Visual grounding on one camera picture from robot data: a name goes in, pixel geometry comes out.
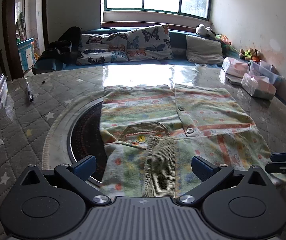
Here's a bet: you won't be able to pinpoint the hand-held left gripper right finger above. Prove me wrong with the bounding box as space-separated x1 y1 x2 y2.
177 155 275 207

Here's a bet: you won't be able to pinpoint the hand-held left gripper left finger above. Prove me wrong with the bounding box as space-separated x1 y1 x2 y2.
14 155 111 207

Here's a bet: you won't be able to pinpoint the green patterned children's jacket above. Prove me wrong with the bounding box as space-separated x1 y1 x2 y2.
99 83 286 198

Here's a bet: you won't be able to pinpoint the hanging clothes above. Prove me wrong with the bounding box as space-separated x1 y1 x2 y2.
15 12 26 41

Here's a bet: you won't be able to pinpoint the round black induction cooktop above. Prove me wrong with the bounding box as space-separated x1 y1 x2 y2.
67 100 108 183

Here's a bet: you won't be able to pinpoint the clear plastic storage box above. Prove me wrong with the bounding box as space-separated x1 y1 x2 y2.
248 60 285 83

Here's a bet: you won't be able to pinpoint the flat grey device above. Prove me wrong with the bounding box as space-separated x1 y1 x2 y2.
226 76 244 86

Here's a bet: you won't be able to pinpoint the clear black pen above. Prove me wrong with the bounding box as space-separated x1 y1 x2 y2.
26 81 35 103

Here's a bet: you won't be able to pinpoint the brown plush toys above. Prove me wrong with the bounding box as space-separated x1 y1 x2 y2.
239 48 262 62

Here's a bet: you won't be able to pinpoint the plain white pillow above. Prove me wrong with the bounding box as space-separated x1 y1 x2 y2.
186 35 224 66

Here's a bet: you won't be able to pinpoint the long butterfly print pillow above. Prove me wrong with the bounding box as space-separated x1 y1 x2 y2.
76 32 129 66

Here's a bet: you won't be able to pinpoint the black bag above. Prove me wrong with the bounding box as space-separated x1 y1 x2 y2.
33 26 82 65

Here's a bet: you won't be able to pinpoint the light blue cabinet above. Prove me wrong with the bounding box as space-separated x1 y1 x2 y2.
17 37 36 71

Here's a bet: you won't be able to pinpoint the green pink plush toy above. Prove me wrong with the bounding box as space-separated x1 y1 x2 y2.
214 33 233 52

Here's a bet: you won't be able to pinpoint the blue sofa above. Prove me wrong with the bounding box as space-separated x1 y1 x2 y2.
32 27 286 112

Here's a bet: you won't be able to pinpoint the white plush toy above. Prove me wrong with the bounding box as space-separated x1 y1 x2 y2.
196 24 216 37

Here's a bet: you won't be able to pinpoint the brown door frame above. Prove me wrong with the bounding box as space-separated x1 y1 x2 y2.
2 0 49 79

